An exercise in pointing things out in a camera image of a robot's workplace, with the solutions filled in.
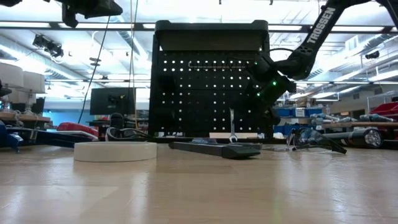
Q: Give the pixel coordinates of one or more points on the black eyeglasses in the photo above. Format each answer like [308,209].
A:
[311,138]

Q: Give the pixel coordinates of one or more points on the silver black spirit level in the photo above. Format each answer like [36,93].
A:
[217,150]

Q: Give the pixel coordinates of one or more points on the white tape roll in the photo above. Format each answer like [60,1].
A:
[115,152]

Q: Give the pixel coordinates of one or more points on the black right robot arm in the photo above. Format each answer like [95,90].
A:
[320,31]

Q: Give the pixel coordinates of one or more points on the blue bin shelf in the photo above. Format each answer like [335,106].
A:
[298,112]

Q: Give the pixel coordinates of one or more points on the black ceiling fixture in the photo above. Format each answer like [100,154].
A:
[372,55]
[48,46]

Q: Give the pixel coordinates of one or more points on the black pegboard tool cart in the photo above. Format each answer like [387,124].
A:
[202,99]

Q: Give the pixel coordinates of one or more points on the black monitor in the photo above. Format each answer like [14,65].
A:
[105,99]

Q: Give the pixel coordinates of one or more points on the wooden workbench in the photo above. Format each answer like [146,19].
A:
[25,117]
[357,124]

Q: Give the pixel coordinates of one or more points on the white lamp shade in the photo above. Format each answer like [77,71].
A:
[34,82]
[12,76]

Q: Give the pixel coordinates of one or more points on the black flashlight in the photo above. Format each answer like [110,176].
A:
[363,138]

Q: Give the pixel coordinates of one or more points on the black office chair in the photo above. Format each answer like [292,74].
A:
[116,119]

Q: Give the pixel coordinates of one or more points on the red plastic tool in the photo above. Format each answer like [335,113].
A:
[77,127]

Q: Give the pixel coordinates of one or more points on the black aluminium table frame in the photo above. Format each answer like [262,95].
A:
[186,140]

